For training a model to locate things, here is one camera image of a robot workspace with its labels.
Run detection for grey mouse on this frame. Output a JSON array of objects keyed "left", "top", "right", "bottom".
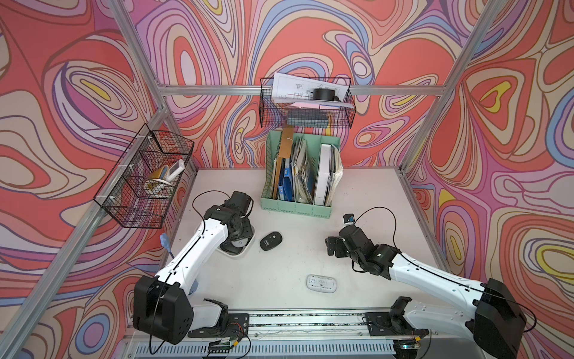
[{"left": 232, "top": 237, "right": 252, "bottom": 251}]

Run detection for black mouse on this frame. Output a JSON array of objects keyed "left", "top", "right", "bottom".
[{"left": 259, "top": 231, "right": 283, "bottom": 251}]

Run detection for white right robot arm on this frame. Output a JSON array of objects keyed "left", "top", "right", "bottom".
[{"left": 325, "top": 224, "right": 527, "bottom": 358}]

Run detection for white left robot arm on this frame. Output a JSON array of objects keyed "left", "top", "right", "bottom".
[{"left": 133, "top": 191, "right": 254, "bottom": 344}]

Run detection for white storage box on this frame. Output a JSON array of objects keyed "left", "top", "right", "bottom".
[{"left": 218, "top": 224, "right": 256, "bottom": 257}]

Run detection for white upside-down mouse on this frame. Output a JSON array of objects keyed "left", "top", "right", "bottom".
[{"left": 306, "top": 275, "right": 337, "bottom": 294}]

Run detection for blue booklet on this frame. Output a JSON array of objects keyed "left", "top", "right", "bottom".
[{"left": 278, "top": 159, "right": 294, "bottom": 202}]

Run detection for green file organizer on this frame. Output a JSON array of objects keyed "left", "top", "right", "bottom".
[{"left": 261, "top": 130, "right": 340, "bottom": 219}]

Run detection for magazines stack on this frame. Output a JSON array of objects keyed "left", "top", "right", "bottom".
[{"left": 291, "top": 138, "right": 315, "bottom": 204}]

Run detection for white binder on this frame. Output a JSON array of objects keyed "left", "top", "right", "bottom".
[{"left": 314, "top": 144, "right": 333, "bottom": 206}]

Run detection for brown folder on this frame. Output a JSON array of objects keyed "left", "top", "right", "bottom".
[{"left": 273, "top": 126, "right": 294, "bottom": 200}]

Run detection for white paper sheets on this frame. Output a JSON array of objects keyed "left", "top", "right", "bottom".
[{"left": 271, "top": 73, "right": 354, "bottom": 109}]

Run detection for black tape roll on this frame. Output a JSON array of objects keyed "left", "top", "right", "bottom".
[{"left": 312, "top": 88, "right": 340, "bottom": 102}]

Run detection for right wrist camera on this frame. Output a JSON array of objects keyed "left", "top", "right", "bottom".
[{"left": 343, "top": 213, "right": 356, "bottom": 226}]

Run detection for black wire basket left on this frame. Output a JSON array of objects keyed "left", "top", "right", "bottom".
[{"left": 94, "top": 124, "right": 194, "bottom": 229}]

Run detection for black wire basket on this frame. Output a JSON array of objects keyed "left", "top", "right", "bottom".
[
  {"left": 259, "top": 75, "right": 357, "bottom": 130},
  {"left": 94, "top": 124, "right": 194, "bottom": 229}
]

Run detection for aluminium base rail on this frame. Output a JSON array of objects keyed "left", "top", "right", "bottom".
[{"left": 112, "top": 308, "right": 486, "bottom": 358}]

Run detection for black wire basket back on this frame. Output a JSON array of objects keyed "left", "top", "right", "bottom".
[{"left": 259, "top": 75, "right": 357, "bottom": 130}]

